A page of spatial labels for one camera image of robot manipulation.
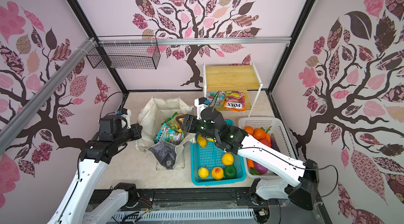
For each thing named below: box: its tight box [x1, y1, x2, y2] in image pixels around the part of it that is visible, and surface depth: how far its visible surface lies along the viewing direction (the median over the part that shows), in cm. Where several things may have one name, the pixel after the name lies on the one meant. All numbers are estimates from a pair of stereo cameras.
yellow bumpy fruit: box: [221, 151, 235, 166], surface depth 83 cm
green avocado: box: [223, 165, 238, 180], surface depth 79 cm
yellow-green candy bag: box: [163, 112, 179, 129], surface depth 92 cm
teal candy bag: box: [154, 123, 185, 146], surface depth 81 cm
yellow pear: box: [197, 165, 209, 179], surface depth 79 cm
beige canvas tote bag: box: [135, 96, 178, 171], surface depth 81 cm
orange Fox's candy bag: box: [223, 90, 247, 112], surface depth 92 cm
